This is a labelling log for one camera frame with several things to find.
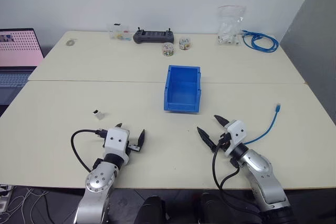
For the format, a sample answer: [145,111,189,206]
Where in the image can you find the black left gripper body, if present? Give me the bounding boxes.
[127,141,142,154]

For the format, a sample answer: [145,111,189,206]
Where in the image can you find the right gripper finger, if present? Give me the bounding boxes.
[196,126,218,153]
[213,114,230,129]

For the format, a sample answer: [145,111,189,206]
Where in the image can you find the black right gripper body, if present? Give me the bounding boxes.
[216,132,233,154]

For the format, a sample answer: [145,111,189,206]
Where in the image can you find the blue plastic bin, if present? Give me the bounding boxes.
[163,64,202,114]

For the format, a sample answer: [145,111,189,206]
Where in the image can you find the dark rounded shape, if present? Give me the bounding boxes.
[134,195,169,224]
[195,192,230,224]

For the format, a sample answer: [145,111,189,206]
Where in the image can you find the round clear jar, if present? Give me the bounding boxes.
[178,37,191,50]
[162,42,175,57]

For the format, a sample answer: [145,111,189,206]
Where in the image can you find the clear plastic parts box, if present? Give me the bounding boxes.
[108,23,132,42]

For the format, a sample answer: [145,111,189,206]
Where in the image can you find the clear bag of white parts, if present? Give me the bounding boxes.
[216,5,247,46]

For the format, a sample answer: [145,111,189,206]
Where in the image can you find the grey handheld controller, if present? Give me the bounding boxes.
[132,27,176,45]

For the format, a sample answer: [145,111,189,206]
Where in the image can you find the open laptop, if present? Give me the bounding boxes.
[0,27,45,105]

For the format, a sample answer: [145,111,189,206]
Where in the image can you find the white power strip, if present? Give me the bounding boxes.
[0,183,14,198]

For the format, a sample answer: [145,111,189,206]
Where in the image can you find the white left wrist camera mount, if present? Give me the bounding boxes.
[102,127,131,166]

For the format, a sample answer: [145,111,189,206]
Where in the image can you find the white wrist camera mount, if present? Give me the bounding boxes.
[225,120,246,157]
[102,127,131,166]

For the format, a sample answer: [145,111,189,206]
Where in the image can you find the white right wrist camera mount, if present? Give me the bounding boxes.
[225,120,246,157]

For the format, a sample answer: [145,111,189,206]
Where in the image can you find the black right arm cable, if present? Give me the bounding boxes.
[212,136,263,214]

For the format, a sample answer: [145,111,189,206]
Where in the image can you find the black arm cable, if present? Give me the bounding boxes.
[70,129,110,174]
[212,136,263,214]

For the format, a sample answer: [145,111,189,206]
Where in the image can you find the blue Ethernet cable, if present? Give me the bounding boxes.
[244,103,282,146]

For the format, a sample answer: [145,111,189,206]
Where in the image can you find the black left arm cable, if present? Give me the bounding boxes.
[70,129,110,174]

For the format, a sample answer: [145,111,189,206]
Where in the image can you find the coiled blue cable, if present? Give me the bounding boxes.
[241,29,280,52]

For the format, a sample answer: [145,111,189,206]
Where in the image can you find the white floor cables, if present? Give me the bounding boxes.
[0,187,51,224]

